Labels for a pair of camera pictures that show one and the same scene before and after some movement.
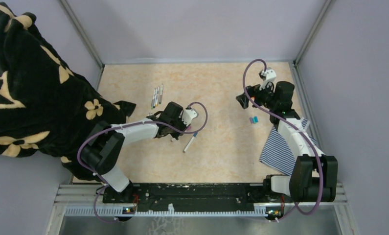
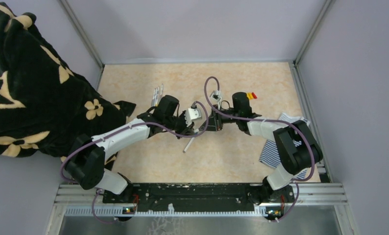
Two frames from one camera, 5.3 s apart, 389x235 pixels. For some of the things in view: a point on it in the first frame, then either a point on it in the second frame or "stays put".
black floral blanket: [36, 104] stays put
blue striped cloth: [278, 154] stays put
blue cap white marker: [190, 142] stays put
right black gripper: [254, 91] -> [215, 122]
